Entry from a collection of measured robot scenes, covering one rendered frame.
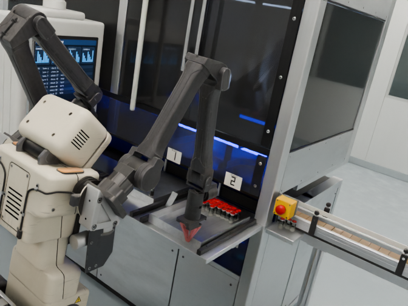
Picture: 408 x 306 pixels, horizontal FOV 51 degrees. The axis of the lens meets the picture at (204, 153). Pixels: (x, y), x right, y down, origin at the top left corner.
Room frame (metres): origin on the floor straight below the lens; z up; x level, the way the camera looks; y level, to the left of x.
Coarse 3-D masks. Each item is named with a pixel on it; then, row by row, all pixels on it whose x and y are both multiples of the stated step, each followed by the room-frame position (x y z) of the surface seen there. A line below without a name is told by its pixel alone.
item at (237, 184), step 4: (228, 172) 1.75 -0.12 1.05; (228, 176) 1.74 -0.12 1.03; (236, 176) 1.72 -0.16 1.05; (228, 180) 1.74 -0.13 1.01; (236, 180) 1.72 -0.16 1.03; (240, 180) 1.71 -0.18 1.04; (228, 184) 1.74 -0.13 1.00; (236, 184) 1.72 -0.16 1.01; (240, 184) 1.71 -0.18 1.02; (236, 188) 1.72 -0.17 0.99
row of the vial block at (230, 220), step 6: (210, 204) 1.66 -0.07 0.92; (216, 204) 1.67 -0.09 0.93; (216, 210) 1.65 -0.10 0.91; (222, 210) 1.63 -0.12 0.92; (228, 210) 1.63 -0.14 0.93; (216, 216) 1.64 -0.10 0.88; (222, 216) 1.63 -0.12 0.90; (228, 216) 1.61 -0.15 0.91; (234, 216) 1.61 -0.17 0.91; (228, 222) 1.61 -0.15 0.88
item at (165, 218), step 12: (180, 204) 1.65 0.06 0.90; (156, 216) 1.53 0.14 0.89; (168, 216) 1.56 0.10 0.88; (168, 228) 1.44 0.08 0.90; (180, 228) 1.48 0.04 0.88; (204, 228) 1.52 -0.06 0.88; (216, 228) 1.54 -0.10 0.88; (228, 228) 1.50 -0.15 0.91; (192, 240) 1.37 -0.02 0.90; (204, 240) 1.37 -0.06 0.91
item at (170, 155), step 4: (168, 148) 1.94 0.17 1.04; (168, 152) 1.94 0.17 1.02; (172, 152) 1.92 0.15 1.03; (176, 152) 1.91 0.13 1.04; (180, 152) 1.90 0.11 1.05; (168, 156) 1.94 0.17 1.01; (172, 156) 1.92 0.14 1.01; (176, 156) 1.91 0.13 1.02; (180, 156) 1.90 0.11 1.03; (172, 160) 1.92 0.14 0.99; (176, 160) 1.91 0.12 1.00
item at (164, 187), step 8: (160, 176) 1.97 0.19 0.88; (168, 176) 1.99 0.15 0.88; (160, 184) 1.87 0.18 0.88; (168, 184) 1.89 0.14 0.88; (176, 184) 1.91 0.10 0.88; (184, 184) 1.93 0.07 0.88; (136, 192) 1.69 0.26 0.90; (144, 192) 1.75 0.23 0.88; (160, 192) 1.78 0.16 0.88; (168, 192) 1.79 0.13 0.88; (176, 192) 1.76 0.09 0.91; (144, 200) 1.66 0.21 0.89; (152, 200) 1.63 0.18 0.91
